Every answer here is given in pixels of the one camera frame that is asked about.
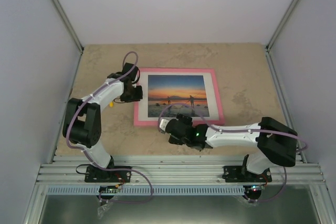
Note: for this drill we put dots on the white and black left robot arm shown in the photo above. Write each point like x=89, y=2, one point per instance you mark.
x=82, y=124

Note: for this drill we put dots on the clear plastic bag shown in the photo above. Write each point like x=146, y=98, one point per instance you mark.
x=102, y=209

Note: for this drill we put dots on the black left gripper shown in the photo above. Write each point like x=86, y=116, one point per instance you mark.
x=138, y=97

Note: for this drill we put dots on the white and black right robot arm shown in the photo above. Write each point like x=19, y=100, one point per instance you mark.
x=276, y=144

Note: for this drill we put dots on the aluminium rail mounting base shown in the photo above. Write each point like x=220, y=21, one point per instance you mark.
x=174, y=170

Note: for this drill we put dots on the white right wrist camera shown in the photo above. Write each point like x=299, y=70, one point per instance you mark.
x=163, y=124

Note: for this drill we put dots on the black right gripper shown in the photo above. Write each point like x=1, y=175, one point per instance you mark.
x=185, y=119

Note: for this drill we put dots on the right aluminium corner post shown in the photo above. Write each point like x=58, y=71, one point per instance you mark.
x=285, y=18

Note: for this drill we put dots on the aluminium corner post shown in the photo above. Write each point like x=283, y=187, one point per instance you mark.
x=65, y=20
x=285, y=18

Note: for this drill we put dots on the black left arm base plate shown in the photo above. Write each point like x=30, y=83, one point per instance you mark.
x=96, y=175

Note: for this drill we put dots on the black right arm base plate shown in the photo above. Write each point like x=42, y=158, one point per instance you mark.
x=236, y=174

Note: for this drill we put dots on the pink picture frame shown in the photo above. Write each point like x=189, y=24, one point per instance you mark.
x=212, y=92

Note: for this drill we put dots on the left aluminium corner post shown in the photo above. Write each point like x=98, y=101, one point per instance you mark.
x=65, y=20

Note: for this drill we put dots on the sunset beach photo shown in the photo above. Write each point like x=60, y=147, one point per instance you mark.
x=180, y=94

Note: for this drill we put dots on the grey slotted cable duct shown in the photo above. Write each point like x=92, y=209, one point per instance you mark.
x=144, y=190

